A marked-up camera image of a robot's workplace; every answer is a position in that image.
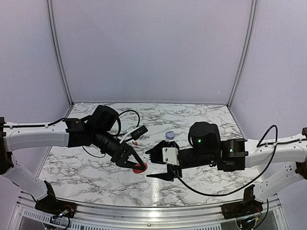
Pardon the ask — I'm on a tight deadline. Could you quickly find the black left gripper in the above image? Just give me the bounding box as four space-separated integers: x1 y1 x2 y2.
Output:
92 127 146 171

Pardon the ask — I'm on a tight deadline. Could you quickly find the purple charging case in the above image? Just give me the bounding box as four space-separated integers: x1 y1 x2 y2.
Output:
165 131 176 139

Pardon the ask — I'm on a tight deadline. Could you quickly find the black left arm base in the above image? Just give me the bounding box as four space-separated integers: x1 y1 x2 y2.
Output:
35 181 77 218

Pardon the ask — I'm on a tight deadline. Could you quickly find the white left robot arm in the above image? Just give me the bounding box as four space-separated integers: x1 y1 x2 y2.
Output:
0 105 147 213

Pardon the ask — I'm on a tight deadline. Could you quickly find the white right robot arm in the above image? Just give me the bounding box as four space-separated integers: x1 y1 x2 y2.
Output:
146 122 307 215

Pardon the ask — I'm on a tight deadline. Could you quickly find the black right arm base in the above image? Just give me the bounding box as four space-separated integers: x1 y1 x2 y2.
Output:
221 185 263 219

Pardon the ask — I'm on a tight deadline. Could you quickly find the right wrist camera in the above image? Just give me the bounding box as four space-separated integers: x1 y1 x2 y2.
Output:
150 147 180 166

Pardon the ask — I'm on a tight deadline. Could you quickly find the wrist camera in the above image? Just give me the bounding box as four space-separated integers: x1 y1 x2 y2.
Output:
150 147 180 166
119 125 148 144

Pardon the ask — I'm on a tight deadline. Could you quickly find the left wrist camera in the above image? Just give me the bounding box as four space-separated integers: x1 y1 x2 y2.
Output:
119 125 148 144

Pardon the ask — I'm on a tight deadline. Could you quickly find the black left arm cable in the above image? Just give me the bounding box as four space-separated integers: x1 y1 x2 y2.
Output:
0 109 141 159

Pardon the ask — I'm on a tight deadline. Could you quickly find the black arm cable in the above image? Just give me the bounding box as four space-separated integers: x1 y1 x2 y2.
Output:
167 125 279 197
0 109 141 159

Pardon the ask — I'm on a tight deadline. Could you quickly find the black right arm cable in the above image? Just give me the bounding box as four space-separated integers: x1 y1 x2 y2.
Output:
167 125 279 197

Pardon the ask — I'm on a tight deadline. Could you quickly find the aluminium front rail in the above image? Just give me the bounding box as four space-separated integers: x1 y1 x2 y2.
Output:
14 191 283 230

